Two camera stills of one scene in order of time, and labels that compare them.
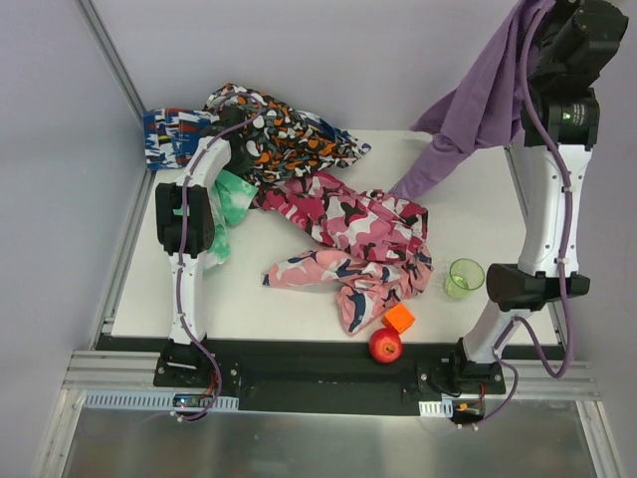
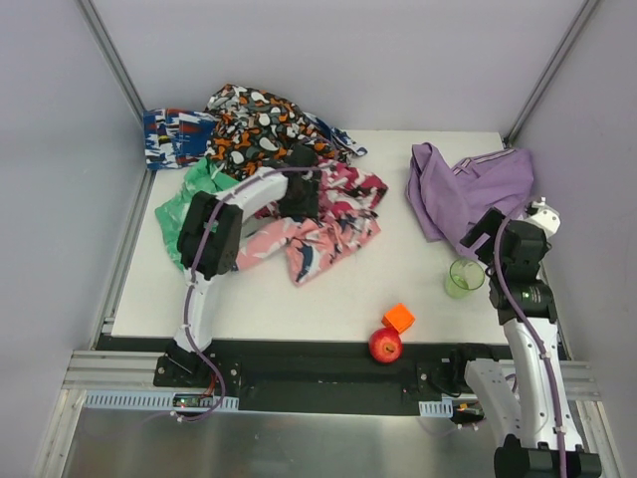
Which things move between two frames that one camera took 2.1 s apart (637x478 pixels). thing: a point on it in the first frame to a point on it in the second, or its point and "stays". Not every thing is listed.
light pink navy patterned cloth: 364,287 to 315,244
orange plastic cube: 399,318 stays
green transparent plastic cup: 465,275 stays
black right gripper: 548,38 to 480,231
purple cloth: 483,114 to 444,200
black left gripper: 231,118 to 303,156
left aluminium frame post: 112,57 stays
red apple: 385,346 stays
